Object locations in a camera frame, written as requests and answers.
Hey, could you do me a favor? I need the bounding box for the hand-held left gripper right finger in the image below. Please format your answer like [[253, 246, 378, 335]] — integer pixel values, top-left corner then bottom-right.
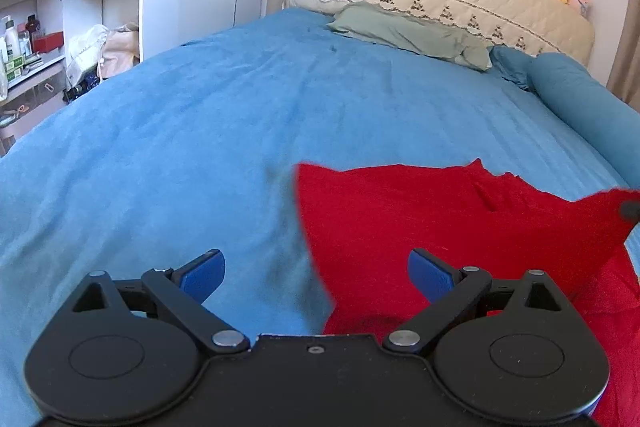
[[384, 249, 574, 355]]

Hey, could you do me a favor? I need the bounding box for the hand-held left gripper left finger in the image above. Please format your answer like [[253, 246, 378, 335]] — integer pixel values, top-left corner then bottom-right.
[[72, 249, 251, 355]]

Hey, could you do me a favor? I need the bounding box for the red knit garment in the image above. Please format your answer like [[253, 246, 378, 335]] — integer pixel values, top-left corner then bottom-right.
[[295, 159, 640, 427]]

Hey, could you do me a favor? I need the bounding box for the blue bolster pillow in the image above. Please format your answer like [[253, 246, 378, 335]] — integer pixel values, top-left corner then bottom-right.
[[527, 53, 640, 192]]

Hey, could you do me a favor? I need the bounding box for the blue bed blanket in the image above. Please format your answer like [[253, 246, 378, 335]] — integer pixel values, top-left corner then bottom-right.
[[0, 7, 640, 427]]

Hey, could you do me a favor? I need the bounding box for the beige curtain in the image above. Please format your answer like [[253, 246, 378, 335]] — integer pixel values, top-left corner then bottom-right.
[[606, 0, 640, 102]]

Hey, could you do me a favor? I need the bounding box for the small blue pillow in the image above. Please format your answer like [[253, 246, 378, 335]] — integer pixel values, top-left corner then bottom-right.
[[490, 45, 538, 92]]

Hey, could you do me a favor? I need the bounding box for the beige cloth bag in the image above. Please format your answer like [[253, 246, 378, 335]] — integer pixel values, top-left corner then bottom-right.
[[102, 24, 141, 80]]

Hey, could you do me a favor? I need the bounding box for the green pillow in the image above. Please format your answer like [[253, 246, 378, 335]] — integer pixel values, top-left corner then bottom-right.
[[326, 2, 493, 72]]

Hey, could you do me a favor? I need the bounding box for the white plastic bag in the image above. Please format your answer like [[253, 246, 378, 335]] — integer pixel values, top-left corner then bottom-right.
[[65, 24, 111, 88]]

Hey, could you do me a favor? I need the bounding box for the red box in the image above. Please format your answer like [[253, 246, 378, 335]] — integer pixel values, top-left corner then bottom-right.
[[32, 32, 65, 54]]

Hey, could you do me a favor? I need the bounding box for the dark bottle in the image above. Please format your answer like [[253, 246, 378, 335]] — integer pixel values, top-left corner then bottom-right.
[[25, 14, 41, 52]]

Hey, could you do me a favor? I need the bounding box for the white lotion bottle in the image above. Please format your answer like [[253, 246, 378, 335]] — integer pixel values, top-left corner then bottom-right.
[[0, 16, 21, 60]]

